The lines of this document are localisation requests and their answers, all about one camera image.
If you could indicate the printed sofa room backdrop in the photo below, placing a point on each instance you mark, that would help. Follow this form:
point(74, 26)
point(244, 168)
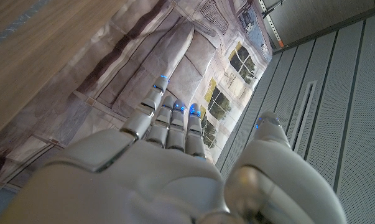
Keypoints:
point(162, 62)

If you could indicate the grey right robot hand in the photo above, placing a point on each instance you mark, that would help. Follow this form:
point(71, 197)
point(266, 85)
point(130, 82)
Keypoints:
point(143, 183)

